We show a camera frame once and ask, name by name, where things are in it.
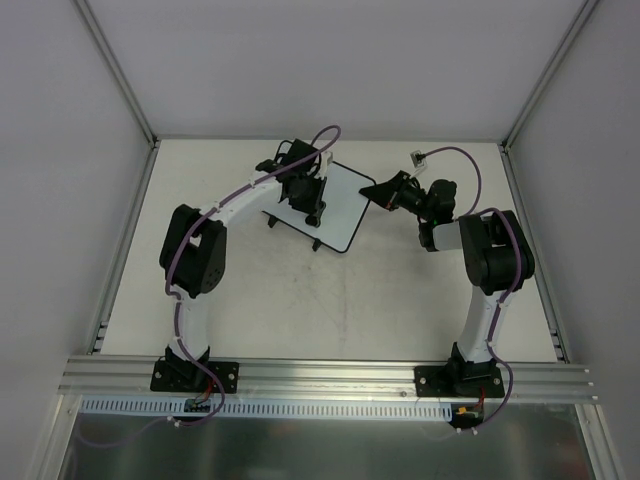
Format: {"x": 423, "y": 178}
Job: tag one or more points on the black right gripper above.
{"x": 396, "y": 191}

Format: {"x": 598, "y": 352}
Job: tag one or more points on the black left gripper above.
{"x": 314, "y": 201}

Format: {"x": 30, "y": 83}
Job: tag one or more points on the black felt whiteboard eraser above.
{"x": 313, "y": 221}

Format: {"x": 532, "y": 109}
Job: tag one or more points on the white whiteboard black frame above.
{"x": 344, "y": 210}

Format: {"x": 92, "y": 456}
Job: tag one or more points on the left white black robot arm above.
{"x": 193, "y": 254}

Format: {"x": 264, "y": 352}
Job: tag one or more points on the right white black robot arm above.
{"x": 497, "y": 260}

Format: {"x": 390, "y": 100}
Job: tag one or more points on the metal easel stand black feet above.
{"x": 286, "y": 230}

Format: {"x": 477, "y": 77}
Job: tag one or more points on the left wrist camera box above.
{"x": 326, "y": 158}

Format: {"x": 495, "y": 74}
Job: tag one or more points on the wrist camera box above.
{"x": 326, "y": 158}
{"x": 418, "y": 158}

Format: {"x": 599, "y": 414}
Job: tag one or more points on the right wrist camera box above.
{"x": 418, "y": 158}

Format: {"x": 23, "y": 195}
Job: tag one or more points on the right aluminium frame post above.
{"x": 551, "y": 68}

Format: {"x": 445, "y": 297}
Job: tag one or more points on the aluminium frame post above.
{"x": 105, "y": 50}
{"x": 551, "y": 68}

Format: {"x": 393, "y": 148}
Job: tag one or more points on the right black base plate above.
{"x": 436, "y": 381}

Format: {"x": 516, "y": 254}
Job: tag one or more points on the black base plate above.
{"x": 436, "y": 381}
{"x": 184, "y": 377}

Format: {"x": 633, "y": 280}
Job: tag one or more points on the left aluminium frame post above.
{"x": 105, "y": 50}

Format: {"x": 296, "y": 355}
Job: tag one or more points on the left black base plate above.
{"x": 184, "y": 377}

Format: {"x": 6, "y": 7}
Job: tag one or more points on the aluminium mounting rail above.
{"x": 559, "y": 383}

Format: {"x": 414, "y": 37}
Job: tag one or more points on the white slotted cable duct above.
{"x": 269, "y": 408}

